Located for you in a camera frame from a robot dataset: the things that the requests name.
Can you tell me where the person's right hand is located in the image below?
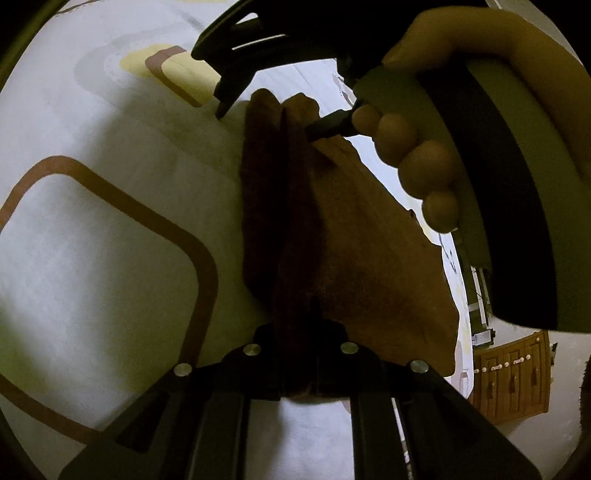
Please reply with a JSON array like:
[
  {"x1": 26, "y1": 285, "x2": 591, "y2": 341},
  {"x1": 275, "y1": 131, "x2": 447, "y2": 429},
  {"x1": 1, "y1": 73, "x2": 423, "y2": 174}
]
[{"x1": 351, "y1": 6, "x2": 591, "y2": 234}]

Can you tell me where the wooden cabinet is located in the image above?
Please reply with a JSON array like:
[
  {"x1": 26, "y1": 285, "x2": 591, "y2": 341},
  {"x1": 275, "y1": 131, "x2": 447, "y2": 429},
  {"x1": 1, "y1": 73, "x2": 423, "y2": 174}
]
[{"x1": 473, "y1": 329, "x2": 553, "y2": 426}]

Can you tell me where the brown small cloth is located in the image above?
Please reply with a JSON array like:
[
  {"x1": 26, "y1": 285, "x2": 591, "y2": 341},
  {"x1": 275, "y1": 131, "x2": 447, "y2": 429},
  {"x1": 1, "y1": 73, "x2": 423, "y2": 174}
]
[{"x1": 239, "y1": 88, "x2": 463, "y2": 403}]

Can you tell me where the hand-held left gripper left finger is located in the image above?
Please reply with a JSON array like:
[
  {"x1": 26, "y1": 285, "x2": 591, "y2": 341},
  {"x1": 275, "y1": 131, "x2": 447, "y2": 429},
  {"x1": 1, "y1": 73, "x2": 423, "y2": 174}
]
[{"x1": 58, "y1": 322, "x2": 283, "y2": 480}]

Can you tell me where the metal rack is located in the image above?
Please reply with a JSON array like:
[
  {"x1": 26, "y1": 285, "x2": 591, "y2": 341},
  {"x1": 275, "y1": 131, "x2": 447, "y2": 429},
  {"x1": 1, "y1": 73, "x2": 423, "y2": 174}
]
[{"x1": 465, "y1": 264, "x2": 496, "y2": 348}]

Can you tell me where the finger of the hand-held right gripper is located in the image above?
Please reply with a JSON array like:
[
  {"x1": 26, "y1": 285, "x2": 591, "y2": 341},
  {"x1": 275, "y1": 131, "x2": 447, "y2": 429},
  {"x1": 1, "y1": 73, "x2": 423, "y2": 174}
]
[
  {"x1": 191, "y1": 0, "x2": 288, "y2": 121},
  {"x1": 305, "y1": 106, "x2": 366, "y2": 142}
]

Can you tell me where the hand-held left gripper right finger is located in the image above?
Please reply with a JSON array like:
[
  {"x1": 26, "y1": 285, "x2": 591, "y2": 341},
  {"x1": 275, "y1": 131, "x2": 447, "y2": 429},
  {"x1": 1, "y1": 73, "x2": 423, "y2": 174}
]
[{"x1": 318, "y1": 321, "x2": 544, "y2": 480}]

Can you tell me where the white patterned bed sheet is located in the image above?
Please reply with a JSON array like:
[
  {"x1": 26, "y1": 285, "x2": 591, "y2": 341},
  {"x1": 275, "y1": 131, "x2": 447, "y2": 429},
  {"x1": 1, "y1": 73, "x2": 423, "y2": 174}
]
[{"x1": 0, "y1": 0, "x2": 477, "y2": 480}]

